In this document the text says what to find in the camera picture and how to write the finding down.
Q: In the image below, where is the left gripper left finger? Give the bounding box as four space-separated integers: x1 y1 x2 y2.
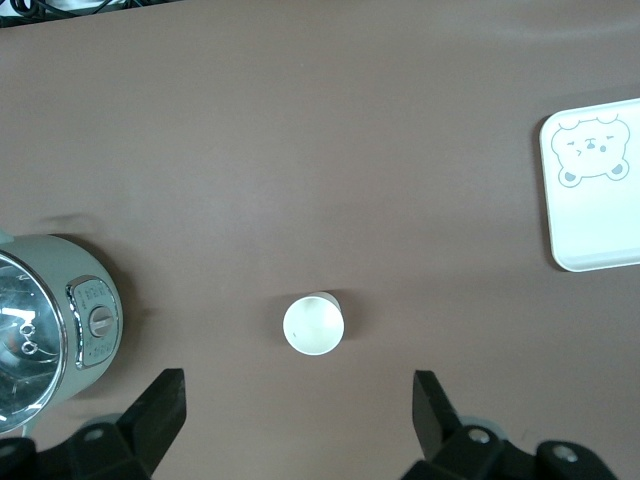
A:
34 368 187 480

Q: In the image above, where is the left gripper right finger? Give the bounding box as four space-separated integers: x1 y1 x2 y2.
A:
404 370 541 480

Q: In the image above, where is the white IKEA cup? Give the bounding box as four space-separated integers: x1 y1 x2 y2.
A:
282 292 346 357

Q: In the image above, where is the cream bear print tray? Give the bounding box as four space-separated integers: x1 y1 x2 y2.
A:
538 97 640 274

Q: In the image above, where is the glass pot lid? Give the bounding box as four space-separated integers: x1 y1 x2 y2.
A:
0 252 69 434

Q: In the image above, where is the grey pot with glass lid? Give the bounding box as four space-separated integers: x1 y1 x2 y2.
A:
0 224 124 436

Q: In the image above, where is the brown table mat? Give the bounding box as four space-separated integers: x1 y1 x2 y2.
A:
0 0 640 480

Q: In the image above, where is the black cable bundle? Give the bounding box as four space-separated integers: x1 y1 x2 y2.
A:
0 0 151 29

